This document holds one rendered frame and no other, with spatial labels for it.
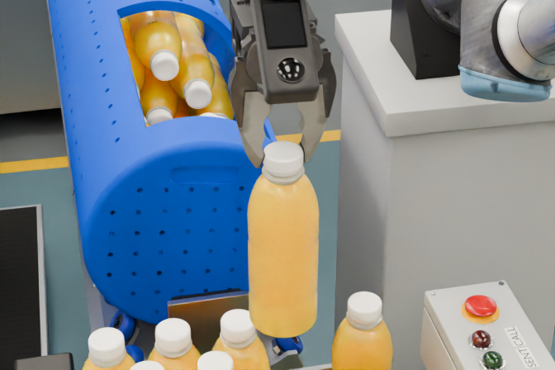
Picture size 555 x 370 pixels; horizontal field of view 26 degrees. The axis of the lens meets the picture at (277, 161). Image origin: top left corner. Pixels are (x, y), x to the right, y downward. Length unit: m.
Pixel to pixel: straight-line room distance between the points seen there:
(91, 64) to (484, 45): 0.54
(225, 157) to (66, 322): 1.72
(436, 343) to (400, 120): 0.38
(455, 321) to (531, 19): 0.37
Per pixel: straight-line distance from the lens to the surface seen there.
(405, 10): 1.75
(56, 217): 3.48
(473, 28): 1.56
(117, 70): 1.62
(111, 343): 1.34
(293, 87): 1.02
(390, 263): 1.82
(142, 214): 1.46
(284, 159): 1.14
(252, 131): 1.13
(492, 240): 1.85
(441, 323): 1.38
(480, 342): 1.34
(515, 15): 1.51
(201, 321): 1.49
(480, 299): 1.40
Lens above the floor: 1.98
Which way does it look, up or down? 33 degrees down
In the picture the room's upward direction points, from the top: straight up
